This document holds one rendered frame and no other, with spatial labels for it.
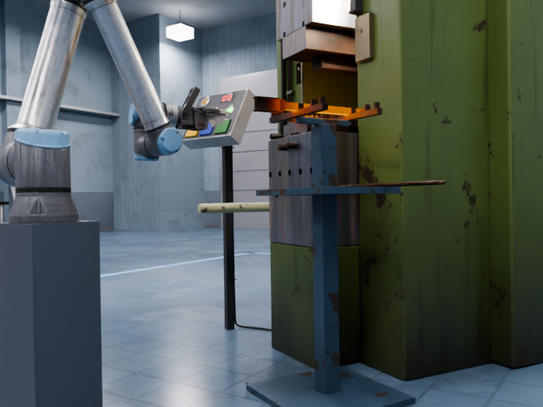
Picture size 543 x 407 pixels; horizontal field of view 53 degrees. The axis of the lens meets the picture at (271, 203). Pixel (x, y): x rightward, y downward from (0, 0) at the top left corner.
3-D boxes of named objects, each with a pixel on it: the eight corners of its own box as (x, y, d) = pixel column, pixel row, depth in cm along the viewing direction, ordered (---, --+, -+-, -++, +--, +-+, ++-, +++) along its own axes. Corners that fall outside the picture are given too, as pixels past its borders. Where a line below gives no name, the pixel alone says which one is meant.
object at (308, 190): (322, 194, 156) (322, 186, 156) (255, 195, 190) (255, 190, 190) (401, 193, 171) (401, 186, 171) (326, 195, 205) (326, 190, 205)
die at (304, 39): (305, 48, 223) (305, 25, 223) (282, 60, 241) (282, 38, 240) (387, 59, 242) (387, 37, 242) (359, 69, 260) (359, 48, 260)
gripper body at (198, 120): (203, 131, 214) (173, 129, 209) (202, 109, 214) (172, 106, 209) (209, 128, 207) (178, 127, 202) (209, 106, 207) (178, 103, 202)
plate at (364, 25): (369, 56, 205) (368, 11, 205) (355, 62, 213) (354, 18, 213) (373, 57, 206) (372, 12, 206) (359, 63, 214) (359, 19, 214)
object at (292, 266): (317, 371, 208) (315, 248, 208) (271, 347, 242) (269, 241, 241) (428, 350, 234) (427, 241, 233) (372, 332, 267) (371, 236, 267)
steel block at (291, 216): (315, 247, 208) (313, 130, 207) (269, 241, 241) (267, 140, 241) (427, 240, 233) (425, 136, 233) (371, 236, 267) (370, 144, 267)
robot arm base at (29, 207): (34, 224, 146) (33, 186, 146) (-6, 223, 157) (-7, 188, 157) (92, 220, 162) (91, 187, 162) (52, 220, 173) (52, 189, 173)
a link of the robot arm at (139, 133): (143, 160, 192) (142, 124, 192) (128, 161, 201) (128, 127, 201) (166, 161, 198) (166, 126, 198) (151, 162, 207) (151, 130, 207)
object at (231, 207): (200, 214, 246) (200, 203, 246) (196, 214, 251) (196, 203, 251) (286, 211, 266) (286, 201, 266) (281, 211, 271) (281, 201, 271)
